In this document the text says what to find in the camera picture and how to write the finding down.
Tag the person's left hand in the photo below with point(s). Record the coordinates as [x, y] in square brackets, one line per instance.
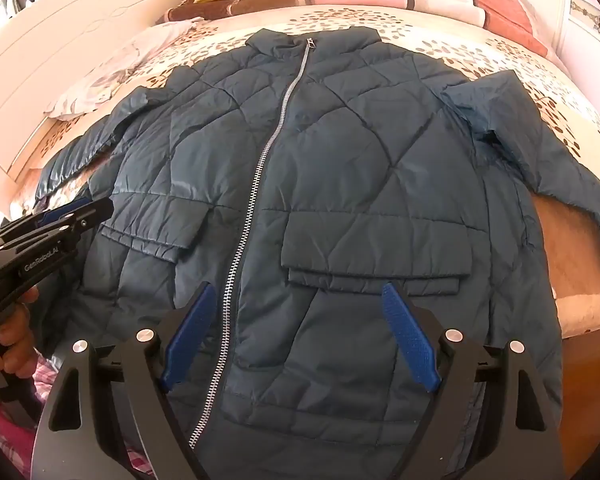
[20, 358]

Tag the dark teal quilted jacket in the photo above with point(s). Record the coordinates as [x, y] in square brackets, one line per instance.
[298, 175]

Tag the white floral folded cloth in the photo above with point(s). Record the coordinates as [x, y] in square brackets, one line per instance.
[103, 81]

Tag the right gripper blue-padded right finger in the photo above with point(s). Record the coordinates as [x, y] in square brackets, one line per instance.
[445, 366]

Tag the white decorated cabinet door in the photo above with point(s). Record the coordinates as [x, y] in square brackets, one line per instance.
[579, 46]

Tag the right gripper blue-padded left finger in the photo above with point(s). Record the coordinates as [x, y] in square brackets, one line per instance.
[152, 364]

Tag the brown blanket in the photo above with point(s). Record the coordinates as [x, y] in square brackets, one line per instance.
[214, 10]

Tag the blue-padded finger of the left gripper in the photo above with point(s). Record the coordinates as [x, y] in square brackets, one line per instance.
[53, 215]

